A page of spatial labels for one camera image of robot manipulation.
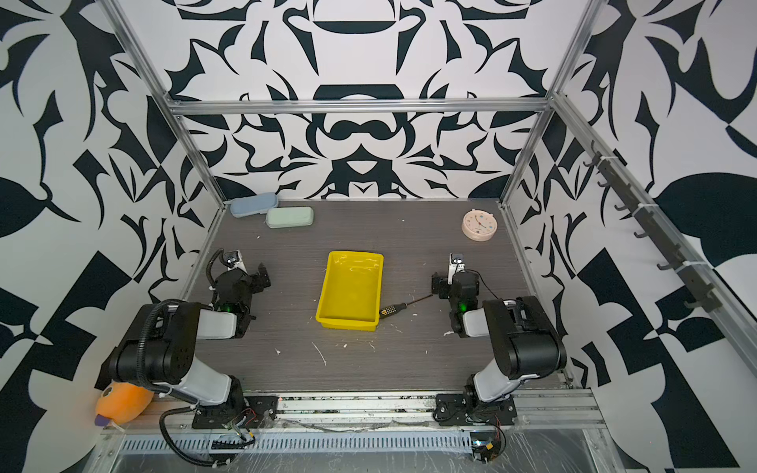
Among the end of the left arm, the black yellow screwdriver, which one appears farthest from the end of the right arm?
the end of the left arm

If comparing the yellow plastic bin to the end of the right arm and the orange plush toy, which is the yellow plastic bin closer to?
the end of the right arm

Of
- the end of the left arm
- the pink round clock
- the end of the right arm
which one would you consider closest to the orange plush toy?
the end of the left arm

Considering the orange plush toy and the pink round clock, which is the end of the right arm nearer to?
the pink round clock

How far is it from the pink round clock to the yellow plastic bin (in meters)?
0.36

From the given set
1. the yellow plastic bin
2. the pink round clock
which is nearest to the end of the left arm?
the yellow plastic bin

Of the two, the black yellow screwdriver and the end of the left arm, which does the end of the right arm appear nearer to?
the black yellow screwdriver

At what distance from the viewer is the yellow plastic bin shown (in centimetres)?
86

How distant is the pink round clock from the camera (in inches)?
43.4
